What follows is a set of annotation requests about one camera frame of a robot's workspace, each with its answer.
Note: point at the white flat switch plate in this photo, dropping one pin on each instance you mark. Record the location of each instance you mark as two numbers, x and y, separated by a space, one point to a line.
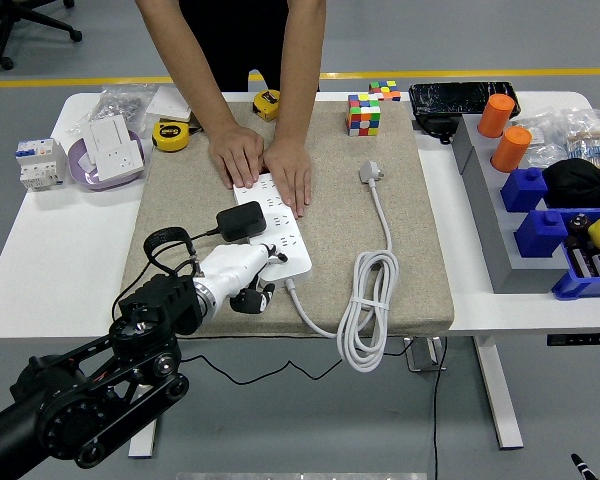
167 102

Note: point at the purple bowl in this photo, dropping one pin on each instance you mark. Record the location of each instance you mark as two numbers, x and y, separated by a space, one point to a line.
80 172

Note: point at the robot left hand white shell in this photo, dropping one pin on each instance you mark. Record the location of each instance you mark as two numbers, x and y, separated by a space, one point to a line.
230 267

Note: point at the person's left forearm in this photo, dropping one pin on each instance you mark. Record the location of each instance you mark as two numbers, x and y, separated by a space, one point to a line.
297 65

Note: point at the black office chair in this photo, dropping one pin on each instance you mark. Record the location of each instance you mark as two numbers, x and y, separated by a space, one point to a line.
10 20

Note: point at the blue block with knob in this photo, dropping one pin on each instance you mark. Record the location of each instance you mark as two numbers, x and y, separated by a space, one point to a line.
524 189
541 234

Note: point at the person's right forearm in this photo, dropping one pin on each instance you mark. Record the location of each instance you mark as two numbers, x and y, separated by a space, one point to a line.
190 60

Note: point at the white switch panel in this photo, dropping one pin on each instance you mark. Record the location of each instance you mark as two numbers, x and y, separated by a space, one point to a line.
107 132

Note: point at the silver metal bracket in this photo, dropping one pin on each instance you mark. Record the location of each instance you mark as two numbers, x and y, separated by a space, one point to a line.
420 352

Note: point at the clear bag of resistors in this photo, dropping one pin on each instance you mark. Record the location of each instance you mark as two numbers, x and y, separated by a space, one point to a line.
590 140

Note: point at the small black device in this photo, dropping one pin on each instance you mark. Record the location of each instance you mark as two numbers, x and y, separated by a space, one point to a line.
437 127

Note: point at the person's left hand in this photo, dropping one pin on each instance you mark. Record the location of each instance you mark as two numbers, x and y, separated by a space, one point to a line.
292 172

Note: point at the grey-brown mat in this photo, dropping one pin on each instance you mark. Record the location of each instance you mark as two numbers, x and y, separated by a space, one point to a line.
330 225

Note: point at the white wall socket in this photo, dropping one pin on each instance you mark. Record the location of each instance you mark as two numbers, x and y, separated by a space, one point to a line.
117 160

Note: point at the grey stepped base block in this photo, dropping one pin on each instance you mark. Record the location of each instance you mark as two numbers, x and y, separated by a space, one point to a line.
485 200

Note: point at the person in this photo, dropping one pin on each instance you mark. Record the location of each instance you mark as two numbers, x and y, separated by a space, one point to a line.
240 40

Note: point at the black cloth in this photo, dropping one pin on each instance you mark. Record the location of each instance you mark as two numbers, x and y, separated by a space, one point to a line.
580 182

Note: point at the black glossy tray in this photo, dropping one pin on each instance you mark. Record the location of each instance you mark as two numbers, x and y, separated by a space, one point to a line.
460 97

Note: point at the clear bag of parts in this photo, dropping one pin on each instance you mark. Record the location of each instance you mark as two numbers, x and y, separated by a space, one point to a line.
542 137

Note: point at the orange cylinder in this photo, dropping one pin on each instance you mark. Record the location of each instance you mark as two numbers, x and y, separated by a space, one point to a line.
497 116
511 149

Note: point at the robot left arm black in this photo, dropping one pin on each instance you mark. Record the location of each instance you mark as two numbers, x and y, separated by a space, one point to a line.
80 410

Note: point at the person's right hand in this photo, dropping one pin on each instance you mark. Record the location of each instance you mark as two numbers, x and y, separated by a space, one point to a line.
237 150

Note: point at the large colourful puzzle cube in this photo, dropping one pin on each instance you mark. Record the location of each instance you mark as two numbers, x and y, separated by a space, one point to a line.
364 115

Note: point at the yellow round tape measure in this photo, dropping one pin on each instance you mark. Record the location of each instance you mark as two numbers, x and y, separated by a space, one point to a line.
170 135

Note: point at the clear bag of screws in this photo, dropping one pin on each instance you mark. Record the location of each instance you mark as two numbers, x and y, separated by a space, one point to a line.
117 102

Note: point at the white circuit breaker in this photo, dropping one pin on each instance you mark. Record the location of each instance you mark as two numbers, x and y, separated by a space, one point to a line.
40 162

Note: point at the black table control panel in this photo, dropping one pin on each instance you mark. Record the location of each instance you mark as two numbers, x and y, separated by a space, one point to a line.
580 340

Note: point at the small colourful puzzle cube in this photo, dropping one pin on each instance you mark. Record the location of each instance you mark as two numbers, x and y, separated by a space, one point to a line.
385 90

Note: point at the blue plastic bin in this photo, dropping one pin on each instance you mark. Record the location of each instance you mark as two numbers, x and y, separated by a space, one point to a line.
580 286

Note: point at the yellow squarish tape measure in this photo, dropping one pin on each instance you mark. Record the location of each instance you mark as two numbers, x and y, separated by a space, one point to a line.
266 104

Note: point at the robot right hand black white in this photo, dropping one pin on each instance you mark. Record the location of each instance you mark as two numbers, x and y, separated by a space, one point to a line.
582 466

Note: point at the dark brown round knob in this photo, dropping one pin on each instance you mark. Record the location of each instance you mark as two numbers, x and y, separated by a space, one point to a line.
578 222

